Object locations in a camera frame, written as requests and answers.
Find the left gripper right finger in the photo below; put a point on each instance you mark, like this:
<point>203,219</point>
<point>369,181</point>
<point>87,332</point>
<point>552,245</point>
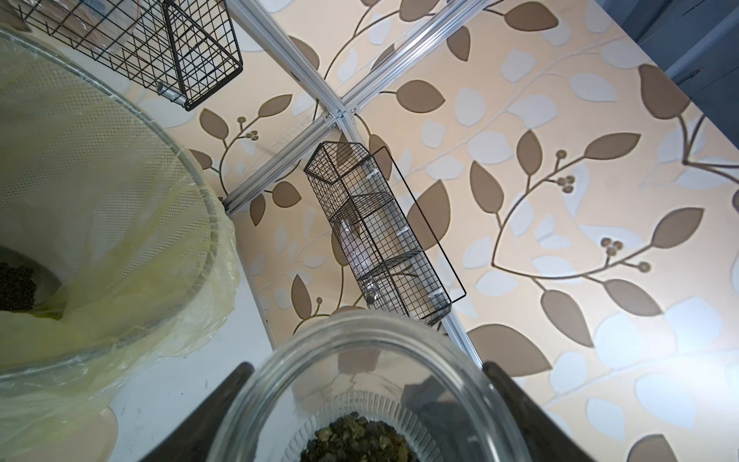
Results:
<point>545,440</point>

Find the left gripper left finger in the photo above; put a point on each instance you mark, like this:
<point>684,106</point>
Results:
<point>192,440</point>

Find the jar with beige lid front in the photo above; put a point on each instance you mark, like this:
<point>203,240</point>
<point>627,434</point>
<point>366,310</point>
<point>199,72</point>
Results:
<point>382,367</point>

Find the yellow trash bag liner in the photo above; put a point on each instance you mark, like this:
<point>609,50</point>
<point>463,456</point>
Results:
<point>115,260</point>

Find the plastic bag in right basket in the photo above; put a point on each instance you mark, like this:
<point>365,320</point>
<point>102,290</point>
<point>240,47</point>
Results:
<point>393,277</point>

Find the right wire basket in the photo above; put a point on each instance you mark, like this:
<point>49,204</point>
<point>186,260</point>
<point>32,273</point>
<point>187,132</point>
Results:
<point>350,184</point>

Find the wire basket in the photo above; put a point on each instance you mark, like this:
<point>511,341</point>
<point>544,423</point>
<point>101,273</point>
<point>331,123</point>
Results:
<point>184,50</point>
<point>350,184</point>

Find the back wire basket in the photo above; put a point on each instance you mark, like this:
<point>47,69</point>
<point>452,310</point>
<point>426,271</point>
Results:
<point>184,50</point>

